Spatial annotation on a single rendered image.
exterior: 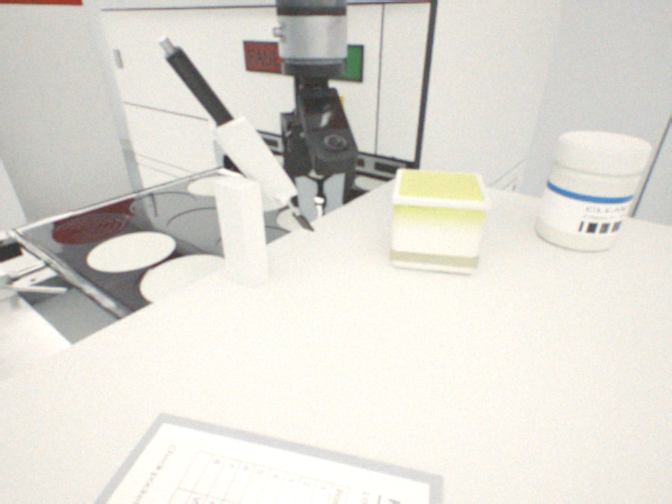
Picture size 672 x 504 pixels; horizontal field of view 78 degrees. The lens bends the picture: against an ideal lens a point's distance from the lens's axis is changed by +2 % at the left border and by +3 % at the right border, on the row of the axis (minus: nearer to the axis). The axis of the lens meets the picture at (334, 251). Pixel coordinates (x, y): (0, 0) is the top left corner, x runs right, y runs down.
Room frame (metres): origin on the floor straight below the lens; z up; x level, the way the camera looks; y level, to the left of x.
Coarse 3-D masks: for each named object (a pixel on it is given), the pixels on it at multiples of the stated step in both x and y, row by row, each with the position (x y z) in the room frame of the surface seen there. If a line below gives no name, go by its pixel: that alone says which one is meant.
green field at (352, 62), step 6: (348, 48) 0.64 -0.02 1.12; (354, 48) 0.64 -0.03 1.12; (360, 48) 0.63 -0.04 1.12; (348, 54) 0.64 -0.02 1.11; (354, 54) 0.64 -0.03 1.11; (360, 54) 0.63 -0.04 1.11; (342, 60) 0.65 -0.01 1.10; (348, 60) 0.64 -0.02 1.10; (354, 60) 0.64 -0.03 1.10; (348, 66) 0.64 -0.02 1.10; (354, 66) 0.64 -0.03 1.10; (348, 72) 0.64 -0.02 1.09; (354, 72) 0.64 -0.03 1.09; (354, 78) 0.64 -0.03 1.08
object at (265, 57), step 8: (248, 48) 0.77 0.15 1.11; (256, 48) 0.76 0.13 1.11; (264, 48) 0.75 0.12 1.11; (272, 48) 0.74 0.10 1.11; (248, 56) 0.77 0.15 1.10; (256, 56) 0.76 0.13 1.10; (264, 56) 0.75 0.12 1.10; (272, 56) 0.74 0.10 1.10; (248, 64) 0.77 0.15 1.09; (256, 64) 0.76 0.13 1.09; (264, 64) 0.75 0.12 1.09; (272, 64) 0.74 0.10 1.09; (280, 64) 0.73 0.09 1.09
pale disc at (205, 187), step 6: (198, 180) 0.71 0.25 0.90; (204, 180) 0.71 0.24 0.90; (210, 180) 0.71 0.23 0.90; (192, 186) 0.68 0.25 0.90; (198, 186) 0.68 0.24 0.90; (204, 186) 0.68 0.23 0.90; (210, 186) 0.68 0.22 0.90; (192, 192) 0.65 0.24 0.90; (198, 192) 0.65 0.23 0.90; (204, 192) 0.65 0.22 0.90; (210, 192) 0.65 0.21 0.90
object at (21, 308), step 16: (0, 304) 0.36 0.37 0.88; (16, 304) 0.36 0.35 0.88; (0, 320) 0.34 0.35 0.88; (16, 320) 0.34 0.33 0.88; (32, 320) 0.34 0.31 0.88; (0, 336) 0.31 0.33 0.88; (16, 336) 0.31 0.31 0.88; (32, 336) 0.31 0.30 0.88; (48, 336) 0.31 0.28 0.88; (0, 352) 0.29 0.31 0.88; (16, 352) 0.29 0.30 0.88; (32, 352) 0.29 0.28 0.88; (48, 352) 0.29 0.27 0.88; (0, 368) 0.27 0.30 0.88; (16, 368) 0.27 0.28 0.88
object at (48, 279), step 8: (48, 272) 0.48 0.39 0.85; (32, 280) 0.46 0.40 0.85; (40, 280) 0.46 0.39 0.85; (48, 280) 0.46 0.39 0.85; (56, 280) 0.47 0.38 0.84; (64, 288) 0.47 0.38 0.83; (72, 288) 0.48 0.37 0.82; (24, 296) 0.44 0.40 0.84; (32, 296) 0.44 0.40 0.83; (40, 296) 0.45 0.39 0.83; (48, 296) 0.46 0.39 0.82; (32, 304) 0.44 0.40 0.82
